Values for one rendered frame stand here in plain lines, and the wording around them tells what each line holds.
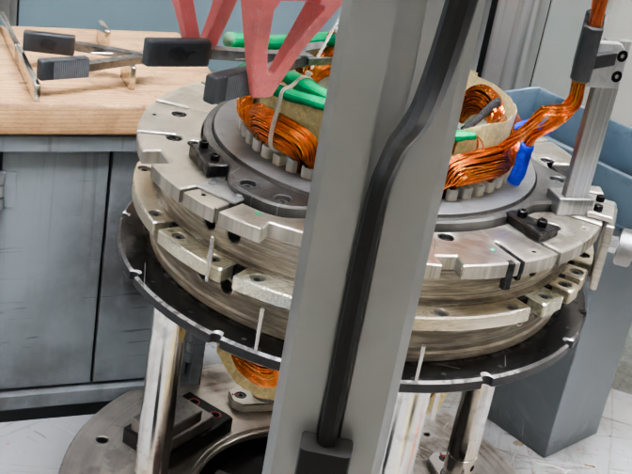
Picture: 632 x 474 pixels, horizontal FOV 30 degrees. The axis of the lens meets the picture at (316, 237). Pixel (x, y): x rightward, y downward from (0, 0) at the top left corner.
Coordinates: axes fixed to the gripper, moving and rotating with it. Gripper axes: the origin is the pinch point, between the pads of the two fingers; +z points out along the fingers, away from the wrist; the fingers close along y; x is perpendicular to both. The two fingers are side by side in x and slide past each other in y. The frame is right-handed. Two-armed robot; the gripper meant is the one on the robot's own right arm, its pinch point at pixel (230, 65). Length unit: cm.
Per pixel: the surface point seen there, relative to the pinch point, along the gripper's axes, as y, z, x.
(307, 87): 0.9, 1.3, 5.6
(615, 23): -105, 33, 211
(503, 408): 0, 35, 40
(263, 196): 3.5, 7.0, 1.4
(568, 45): -117, 43, 212
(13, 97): -23.7, 10.8, 0.2
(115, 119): -19.7, 11.5, 6.7
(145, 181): -8.3, 11.1, 1.7
